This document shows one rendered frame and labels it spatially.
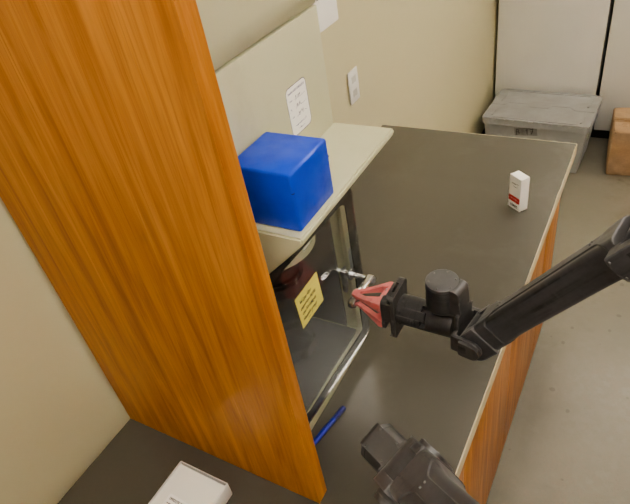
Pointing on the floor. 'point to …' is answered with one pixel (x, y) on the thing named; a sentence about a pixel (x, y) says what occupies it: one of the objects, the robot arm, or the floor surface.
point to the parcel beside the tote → (629, 142)
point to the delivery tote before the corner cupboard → (544, 117)
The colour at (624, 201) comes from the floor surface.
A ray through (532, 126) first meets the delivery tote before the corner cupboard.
